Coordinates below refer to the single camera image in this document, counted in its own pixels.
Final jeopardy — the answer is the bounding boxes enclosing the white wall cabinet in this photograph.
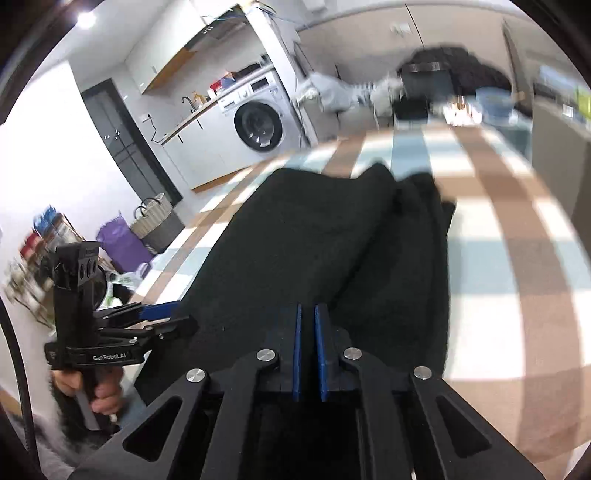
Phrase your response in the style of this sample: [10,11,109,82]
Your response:
[126,25,209,95]

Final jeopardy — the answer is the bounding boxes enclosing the wooden shelf rack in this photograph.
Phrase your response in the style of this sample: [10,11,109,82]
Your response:
[4,207,88,326]

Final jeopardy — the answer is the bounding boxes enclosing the blue bowl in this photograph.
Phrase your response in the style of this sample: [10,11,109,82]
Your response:
[475,87,514,124]

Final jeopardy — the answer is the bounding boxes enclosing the blue cable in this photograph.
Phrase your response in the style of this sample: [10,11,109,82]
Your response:
[203,2,301,33]

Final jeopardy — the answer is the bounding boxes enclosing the black plastic tray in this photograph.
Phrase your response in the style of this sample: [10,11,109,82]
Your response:
[399,62,456,100]

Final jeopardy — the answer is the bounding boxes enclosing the teal checked table cover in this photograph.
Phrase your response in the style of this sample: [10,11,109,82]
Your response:
[478,113,534,160]

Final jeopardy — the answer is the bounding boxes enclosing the plate with food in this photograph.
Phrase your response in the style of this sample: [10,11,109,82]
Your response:
[438,98,482,126]

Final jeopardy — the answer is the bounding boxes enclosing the white plastic bag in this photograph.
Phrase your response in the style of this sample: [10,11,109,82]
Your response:
[107,271,140,306]

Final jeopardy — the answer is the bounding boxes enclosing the range hood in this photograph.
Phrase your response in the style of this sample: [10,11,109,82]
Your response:
[182,6,252,54]

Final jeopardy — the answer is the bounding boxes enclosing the small black container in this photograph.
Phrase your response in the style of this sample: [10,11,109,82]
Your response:
[392,96,431,121]

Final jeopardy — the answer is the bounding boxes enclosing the grey sofa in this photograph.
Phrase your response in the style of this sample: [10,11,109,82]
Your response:
[293,9,513,139]

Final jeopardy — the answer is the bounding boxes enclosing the black puffy jacket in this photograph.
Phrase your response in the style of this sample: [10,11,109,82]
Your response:
[398,45,514,99]

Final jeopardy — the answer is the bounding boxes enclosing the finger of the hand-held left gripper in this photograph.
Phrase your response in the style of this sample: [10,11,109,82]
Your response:
[95,301,180,325]
[98,315,200,343]

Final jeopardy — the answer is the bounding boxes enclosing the person's left forearm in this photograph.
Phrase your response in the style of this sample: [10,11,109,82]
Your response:
[7,382,125,480]

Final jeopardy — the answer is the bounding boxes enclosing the green toy figure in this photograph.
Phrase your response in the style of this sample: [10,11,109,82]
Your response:
[574,87,591,121]

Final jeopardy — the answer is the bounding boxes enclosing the light grey cloth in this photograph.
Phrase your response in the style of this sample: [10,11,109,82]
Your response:
[294,71,403,115]

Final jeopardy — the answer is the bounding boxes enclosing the large beige cardboard box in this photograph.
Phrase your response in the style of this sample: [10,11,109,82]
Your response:
[530,96,591,190]

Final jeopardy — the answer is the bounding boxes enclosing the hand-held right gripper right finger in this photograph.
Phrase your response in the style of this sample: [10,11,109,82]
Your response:
[315,304,546,480]

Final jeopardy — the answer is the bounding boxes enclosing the beige sofa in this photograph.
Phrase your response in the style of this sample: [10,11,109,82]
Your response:
[502,18,591,116]

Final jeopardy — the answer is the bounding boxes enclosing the black cable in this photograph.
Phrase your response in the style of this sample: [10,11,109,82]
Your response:
[0,295,45,480]

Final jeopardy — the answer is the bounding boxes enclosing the checkered tablecloth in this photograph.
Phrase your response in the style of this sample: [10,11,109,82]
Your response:
[131,121,591,464]

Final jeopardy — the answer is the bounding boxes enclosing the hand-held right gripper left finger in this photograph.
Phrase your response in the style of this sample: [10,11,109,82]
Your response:
[69,303,303,480]

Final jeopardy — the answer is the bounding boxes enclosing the dark glass door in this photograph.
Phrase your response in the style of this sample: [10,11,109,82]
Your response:
[81,78,184,209]

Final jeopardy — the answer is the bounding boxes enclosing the black knit sweater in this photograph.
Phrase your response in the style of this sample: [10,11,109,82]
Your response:
[133,163,459,408]

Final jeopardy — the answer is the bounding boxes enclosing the purple bag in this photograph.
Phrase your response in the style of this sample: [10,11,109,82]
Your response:
[96,211,154,274]

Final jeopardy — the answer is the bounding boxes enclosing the wicker basket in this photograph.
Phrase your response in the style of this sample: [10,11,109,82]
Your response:
[130,193,175,240]

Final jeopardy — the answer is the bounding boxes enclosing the kitchen counter with cabinets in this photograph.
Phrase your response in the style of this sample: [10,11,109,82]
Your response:
[161,98,259,195]

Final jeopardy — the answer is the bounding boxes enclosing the person's left hand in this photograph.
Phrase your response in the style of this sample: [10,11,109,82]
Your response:
[52,367,125,417]

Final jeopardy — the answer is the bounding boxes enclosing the white washing machine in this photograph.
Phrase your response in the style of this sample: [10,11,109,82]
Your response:
[218,68,302,154]

